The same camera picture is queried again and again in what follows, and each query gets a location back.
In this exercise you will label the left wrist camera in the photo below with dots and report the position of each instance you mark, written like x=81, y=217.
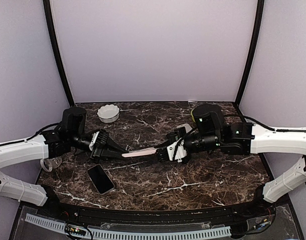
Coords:
x=99, y=140

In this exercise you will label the small circuit board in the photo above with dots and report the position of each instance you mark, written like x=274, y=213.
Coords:
x=76, y=231

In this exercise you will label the white slotted cable duct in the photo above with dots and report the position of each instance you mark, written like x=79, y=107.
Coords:
x=102, y=234

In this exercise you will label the left black frame post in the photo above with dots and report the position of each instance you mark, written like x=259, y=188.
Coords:
x=56, y=52

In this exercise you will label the black front rail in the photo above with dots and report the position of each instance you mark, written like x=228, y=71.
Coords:
x=233, y=214

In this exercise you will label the white phone case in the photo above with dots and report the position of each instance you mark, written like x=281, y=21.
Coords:
x=183, y=129

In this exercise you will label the black frame post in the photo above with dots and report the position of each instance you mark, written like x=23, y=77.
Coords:
x=251, y=52
x=56, y=52

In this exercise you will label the white scalloped bowl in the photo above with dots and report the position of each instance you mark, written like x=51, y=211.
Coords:
x=108, y=113

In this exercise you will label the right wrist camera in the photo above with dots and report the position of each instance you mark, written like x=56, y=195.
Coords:
x=168, y=153

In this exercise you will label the right black frame post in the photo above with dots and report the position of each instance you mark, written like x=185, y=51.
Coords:
x=251, y=52

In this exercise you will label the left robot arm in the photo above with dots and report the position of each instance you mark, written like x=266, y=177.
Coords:
x=50, y=142

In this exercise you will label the white patterned mug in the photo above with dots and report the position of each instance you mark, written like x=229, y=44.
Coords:
x=49, y=164

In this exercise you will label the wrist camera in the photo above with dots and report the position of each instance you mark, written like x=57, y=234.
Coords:
x=168, y=153
x=99, y=140

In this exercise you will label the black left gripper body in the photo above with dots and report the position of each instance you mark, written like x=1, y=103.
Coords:
x=96, y=152

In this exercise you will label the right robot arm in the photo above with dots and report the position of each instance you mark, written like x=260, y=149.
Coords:
x=245, y=138

